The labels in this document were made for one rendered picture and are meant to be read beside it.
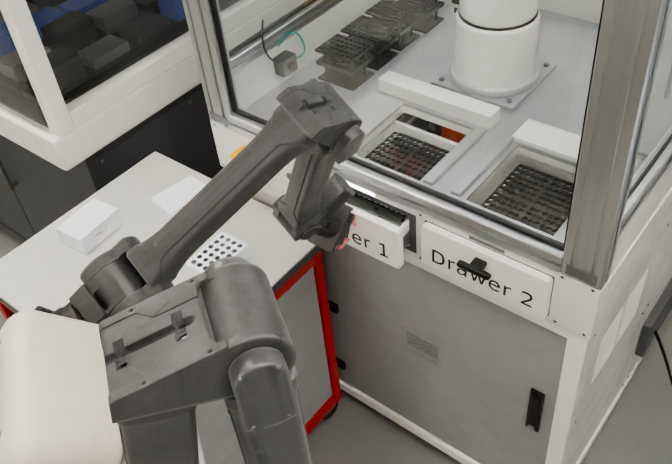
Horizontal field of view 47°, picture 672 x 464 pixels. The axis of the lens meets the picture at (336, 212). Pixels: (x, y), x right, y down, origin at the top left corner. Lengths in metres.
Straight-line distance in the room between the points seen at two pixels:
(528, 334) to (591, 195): 0.45
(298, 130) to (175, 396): 0.53
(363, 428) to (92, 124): 1.18
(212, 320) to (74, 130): 1.62
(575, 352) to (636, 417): 0.87
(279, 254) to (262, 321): 1.28
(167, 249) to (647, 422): 1.74
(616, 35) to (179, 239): 0.67
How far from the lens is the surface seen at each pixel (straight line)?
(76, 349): 0.93
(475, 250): 1.55
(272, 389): 0.53
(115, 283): 1.10
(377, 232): 1.62
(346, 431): 2.39
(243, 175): 1.02
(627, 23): 1.16
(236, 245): 1.79
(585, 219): 1.38
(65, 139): 2.12
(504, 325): 1.71
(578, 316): 1.55
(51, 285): 1.91
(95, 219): 1.95
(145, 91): 2.23
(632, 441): 2.44
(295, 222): 1.36
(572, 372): 1.69
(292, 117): 1.00
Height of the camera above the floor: 2.02
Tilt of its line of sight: 42 degrees down
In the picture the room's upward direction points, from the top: 7 degrees counter-clockwise
